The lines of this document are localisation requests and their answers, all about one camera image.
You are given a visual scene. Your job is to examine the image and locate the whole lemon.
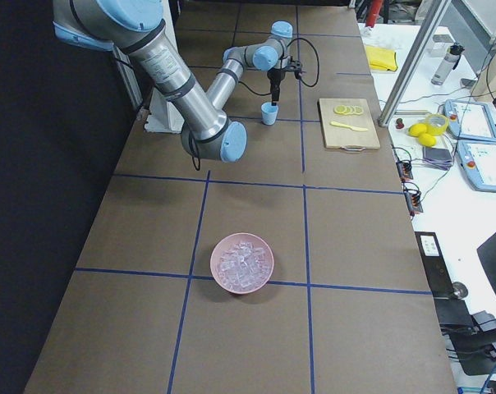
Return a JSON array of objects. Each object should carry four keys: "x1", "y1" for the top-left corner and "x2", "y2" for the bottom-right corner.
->
[
  {"x1": 417, "y1": 133, "x2": 436, "y2": 148},
  {"x1": 408, "y1": 123, "x2": 427, "y2": 137}
]

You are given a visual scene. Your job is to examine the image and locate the lower teach pendant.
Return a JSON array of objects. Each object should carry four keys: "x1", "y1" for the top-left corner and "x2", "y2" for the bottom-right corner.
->
[{"x1": 457, "y1": 140, "x2": 496, "y2": 193}]

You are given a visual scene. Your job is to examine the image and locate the orange electronics board upper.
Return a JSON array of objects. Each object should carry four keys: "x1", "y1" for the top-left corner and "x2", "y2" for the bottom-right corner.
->
[{"x1": 397, "y1": 160, "x2": 413, "y2": 181}]

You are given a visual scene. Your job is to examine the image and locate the yellow tape roll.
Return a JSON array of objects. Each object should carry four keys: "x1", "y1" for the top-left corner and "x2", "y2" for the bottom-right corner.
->
[{"x1": 425, "y1": 114, "x2": 449, "y2": 136}]

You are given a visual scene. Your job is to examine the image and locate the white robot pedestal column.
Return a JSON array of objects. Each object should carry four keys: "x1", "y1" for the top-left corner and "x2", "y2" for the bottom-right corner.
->
[{"x1": 145, "y1": 0, "x2": 184, "y2": 134}]

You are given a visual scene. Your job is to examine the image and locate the yellow cloth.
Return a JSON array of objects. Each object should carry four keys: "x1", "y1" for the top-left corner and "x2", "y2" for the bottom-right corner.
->
[{"x1": 365, "y1": 45, "x2": 398, "y2": 72}]

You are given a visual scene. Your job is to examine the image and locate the upper teach pendant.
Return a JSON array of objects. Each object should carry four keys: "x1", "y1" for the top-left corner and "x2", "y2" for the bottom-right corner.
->
[{"x1": 443, "y1": 99, "x2": 496, "y2": 142}]

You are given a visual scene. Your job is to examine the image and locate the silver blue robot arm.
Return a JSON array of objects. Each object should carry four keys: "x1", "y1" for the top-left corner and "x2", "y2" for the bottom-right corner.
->
[{"x1": 53, "y1": 1, "x2": 293, "y2": 163}]

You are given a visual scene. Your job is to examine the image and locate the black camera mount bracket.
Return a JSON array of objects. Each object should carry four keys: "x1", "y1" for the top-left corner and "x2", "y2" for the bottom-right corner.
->
[{"x1": 286, "y1": 59, "x2": 303, "y2": 80}]

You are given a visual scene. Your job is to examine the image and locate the wooden cutting board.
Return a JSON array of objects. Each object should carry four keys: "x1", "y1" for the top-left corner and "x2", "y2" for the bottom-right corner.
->
[{"x1": 318, "y1": 98, "x2": 380, "y2": 152}]

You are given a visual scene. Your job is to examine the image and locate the whole lemon upper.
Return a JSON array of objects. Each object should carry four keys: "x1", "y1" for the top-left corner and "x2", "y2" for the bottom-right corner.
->
[{"x1": 408, "y1": 123, "x2": 427, "y2": 137}]

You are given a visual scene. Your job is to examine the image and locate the light blue plastic cup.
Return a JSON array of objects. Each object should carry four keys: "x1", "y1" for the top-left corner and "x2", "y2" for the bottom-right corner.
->
[{"x1": 260, "y1": 102, "x2": 279, "y2": 126}]

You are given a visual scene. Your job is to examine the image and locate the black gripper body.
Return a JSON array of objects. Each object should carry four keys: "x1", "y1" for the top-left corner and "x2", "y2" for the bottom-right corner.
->
[{"x1": 268, "y1": 68, "x2": 284, "y2": 89}]

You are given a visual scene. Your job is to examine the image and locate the orange electronics board lower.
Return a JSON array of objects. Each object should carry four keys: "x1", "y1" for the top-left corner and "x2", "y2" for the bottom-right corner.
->
[{"x1": 404, "y1": 189, "x2": 424, "y2": 217}]

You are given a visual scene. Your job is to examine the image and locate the pile of clear ice cubes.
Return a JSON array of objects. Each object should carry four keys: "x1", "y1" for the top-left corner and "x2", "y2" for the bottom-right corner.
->
[{"x1": 216, "y1": 242, "x2": 272, "y2": 293}]

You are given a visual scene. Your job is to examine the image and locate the orange electronics board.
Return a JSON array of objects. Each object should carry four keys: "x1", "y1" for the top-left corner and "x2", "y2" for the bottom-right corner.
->
[
  {"x1": 397, "y1": 160, "x2": 413, "y2": 181},
  {"x1": 404, "y1": 189, "x2": 424, "y2": 217}
]

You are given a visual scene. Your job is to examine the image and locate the grey water bottle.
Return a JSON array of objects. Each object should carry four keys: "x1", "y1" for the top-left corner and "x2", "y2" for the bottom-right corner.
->
[{"x1": 430, "y1": 43, "x2": 465, "y2": 85}]

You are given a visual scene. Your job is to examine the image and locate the dark notebook stack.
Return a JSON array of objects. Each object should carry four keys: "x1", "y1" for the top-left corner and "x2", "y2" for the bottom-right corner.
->
[{"x1": 422, "y1": 146, "x2": 454, "y2": 170}]

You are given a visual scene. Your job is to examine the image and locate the whole lemon lower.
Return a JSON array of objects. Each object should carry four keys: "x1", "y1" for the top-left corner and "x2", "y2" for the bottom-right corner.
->
[{"x1": 417, "y1": 133, "x2": 436, "y2": 148}]

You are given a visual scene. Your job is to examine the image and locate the pink bowl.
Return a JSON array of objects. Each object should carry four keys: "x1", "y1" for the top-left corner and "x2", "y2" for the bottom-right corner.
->
[{"x1": 209, "y1": 232, "x2": 274, "y2": 295}]

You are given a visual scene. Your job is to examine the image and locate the aluminium frame post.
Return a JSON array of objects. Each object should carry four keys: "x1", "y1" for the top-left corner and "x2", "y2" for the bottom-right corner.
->
[{"x1": 378, "y1": 0, "x2": 452, "y2": 127}]

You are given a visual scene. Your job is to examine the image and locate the yellow plastic knife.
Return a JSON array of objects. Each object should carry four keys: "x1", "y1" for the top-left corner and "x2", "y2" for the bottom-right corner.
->
[{"x1": 330, "y1": 121, "x2": 369, "y2": 132}]

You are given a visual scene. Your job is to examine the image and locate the lemon slice left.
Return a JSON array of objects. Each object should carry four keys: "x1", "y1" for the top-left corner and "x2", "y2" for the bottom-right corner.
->
[{"x1": 333, "y1": 105, "x2": 347, "y2": 114}]

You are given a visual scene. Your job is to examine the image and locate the teach pendant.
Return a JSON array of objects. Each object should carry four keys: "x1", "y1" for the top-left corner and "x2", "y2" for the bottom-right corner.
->
[
  {"x1": 443, "y1": 99, "x2": 496, "y2": 142},
  {"x1": 457, "y1": 140, "x2": 496, "y2": 193}
]

